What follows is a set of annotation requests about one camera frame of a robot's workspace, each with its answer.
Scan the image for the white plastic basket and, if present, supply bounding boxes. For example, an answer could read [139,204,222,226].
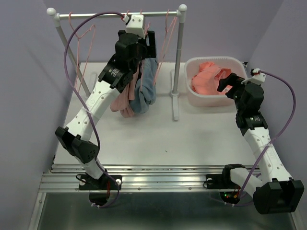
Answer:
[184,56,247,107]

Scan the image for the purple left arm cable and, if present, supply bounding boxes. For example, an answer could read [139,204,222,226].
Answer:
[62,11,128,208]

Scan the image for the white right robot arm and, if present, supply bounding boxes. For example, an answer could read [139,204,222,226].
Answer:
[217,69,305,214]

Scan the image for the pink hanger with blue garment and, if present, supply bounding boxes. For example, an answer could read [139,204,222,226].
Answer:
[140,22,151,92]

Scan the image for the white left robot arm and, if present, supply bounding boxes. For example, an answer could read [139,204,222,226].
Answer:
[55,30,156,189]

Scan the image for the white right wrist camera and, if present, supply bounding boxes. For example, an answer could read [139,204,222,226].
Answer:
[241,68,266,85]

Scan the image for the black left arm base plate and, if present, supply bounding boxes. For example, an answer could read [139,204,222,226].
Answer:
[75,174,118,191]

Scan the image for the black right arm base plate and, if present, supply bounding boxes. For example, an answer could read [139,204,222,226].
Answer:
[203,174,240,190]

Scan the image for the white metal clothes rack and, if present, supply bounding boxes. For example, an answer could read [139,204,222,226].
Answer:
[47,4,188,121]

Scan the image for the salmon pink skirt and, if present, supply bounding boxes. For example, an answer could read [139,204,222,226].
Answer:
[190,62,232,95]

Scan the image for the blue grey garment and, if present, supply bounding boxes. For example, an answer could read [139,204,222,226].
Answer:
[137,58,158,114]

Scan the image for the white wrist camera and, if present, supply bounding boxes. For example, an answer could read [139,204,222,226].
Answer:
[241,68,266,85]
[124,14,146,39]

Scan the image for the pink wire hanger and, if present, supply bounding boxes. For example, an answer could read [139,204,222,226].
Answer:
[74,23,96,92]
[153,10,177,86]

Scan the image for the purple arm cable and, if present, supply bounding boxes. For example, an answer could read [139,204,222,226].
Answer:
[62,11,128,208]
[224,69,297,208]

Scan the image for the dusty pink garment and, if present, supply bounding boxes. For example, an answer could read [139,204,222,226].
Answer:
[110,69,141,118]

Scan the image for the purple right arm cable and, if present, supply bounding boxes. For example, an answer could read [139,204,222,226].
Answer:
[224,69,297,208]

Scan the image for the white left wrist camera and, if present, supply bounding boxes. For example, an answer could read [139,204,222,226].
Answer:
[124,14,146,39]

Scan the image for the aluminium mounting rail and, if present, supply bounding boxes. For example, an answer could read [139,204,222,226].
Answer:
[39,162,292,194]

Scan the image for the empty pink wire hanger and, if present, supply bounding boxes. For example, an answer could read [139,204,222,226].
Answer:
[74,23,96,92]

